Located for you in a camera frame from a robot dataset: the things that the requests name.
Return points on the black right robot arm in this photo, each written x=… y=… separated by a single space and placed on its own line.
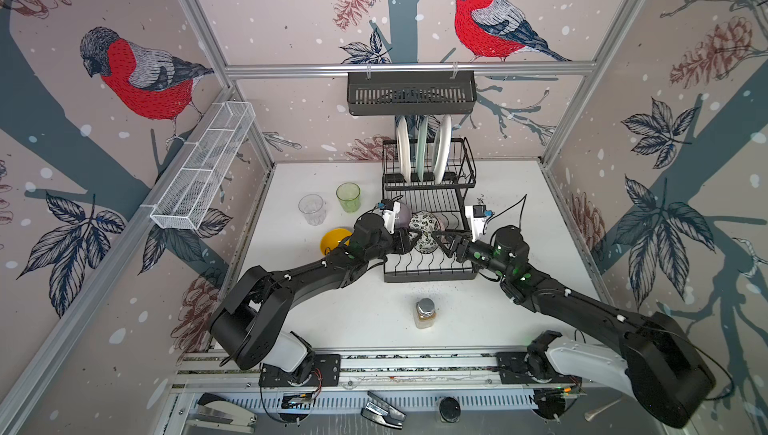
x=665 y=371

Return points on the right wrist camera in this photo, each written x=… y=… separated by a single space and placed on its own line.
x=478 y=217

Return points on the lilac bowl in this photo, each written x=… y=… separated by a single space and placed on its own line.
x=403 y=216

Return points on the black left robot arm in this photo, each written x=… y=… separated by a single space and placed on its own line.
x=248 y=321

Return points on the round black cap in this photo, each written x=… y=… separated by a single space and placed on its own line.
x=449 y=410

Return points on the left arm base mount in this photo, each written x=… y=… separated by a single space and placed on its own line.
x=316 y=370

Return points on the black stapler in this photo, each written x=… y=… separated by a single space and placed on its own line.
x=381 y=412
x=216 y=413

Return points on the spice jar silver lid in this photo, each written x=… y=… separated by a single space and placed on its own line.
x=425 y=313

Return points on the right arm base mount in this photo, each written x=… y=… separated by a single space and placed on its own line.
x=520 y=368

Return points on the clear glass tumbler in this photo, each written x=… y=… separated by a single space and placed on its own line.
x=312 y=207

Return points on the green glass tumbler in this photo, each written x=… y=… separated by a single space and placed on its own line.
x=348 y=195

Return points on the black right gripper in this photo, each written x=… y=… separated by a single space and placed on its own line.
x=462 y=247

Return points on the black stapler centre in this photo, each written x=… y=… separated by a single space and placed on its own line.
x=381 y=412

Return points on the black hanging wall basket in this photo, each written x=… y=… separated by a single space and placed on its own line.
x=411 y=93

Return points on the white wire mesh shelf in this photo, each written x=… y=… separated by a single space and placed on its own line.
x=189 y=196

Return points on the white plate blue rim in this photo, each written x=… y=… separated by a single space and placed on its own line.
x=441 y=150

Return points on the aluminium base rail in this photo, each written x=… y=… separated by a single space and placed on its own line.
x=415 y=369

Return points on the black two-tier dish rack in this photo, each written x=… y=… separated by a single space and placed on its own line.
x=430 y=211

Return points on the black stapler left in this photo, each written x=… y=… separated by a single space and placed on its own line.
x=216 y=413

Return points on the metal spoon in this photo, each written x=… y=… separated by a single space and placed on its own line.
x=591 y=415

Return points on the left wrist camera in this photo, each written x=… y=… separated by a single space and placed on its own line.
x=388 y=209

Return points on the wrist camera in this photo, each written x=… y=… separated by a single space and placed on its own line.
x=388 y=209
x=478 y=217

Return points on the pale green plate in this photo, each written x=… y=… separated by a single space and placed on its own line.
x=421 y=148

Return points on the yellow bowl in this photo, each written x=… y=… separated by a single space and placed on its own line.
x=333 y=238

